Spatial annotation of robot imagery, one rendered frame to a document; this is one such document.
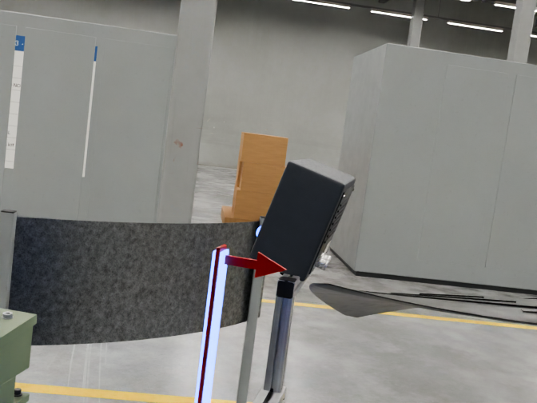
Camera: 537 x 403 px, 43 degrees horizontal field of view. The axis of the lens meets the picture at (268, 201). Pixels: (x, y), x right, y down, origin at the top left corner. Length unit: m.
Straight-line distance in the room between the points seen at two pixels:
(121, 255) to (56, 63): 4.45
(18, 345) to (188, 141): 3.90
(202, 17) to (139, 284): 2.77
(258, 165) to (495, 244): 3.10
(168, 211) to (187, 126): 0.60
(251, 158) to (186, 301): 6.17
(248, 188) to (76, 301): 6.42
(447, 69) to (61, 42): 3.59
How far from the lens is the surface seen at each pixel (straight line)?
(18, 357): 0.89
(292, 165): 1.19
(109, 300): 2.28
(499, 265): 7.16
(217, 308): 0.64
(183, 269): 2.38
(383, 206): 6.66
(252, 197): 8.57
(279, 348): 1.19
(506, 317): 0.56
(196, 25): 4.75
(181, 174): 4.72
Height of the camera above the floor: 1.30
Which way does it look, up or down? 6 degrees down
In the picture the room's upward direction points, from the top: 7 degrees clockwise
